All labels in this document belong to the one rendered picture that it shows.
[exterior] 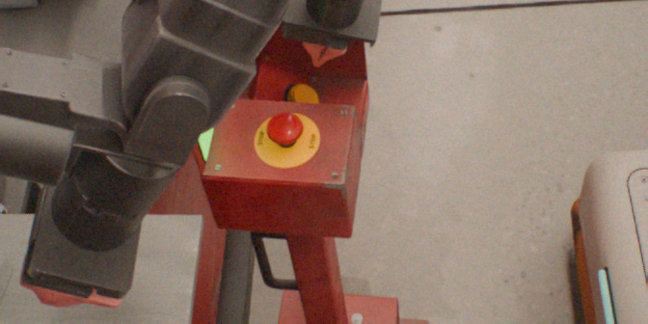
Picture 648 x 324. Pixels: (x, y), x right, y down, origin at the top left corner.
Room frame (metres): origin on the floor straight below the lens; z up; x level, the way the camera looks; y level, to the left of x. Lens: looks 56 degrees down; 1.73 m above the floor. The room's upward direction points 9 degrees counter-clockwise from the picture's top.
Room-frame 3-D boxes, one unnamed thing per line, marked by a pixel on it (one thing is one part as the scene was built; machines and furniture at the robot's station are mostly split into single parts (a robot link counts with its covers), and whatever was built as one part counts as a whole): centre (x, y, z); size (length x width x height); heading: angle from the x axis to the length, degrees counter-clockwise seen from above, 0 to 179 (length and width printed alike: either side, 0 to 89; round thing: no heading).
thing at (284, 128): (0.65, 0.04, 0.79); 0.04 x 0.04 x 0.04
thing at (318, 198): (0.70, 0.04, 0.75); 0.20 x 0.16 x 0.18; 165
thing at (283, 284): (0.71, 0.09, 0.40); 0.06 x 0.02 x 0.18; 75
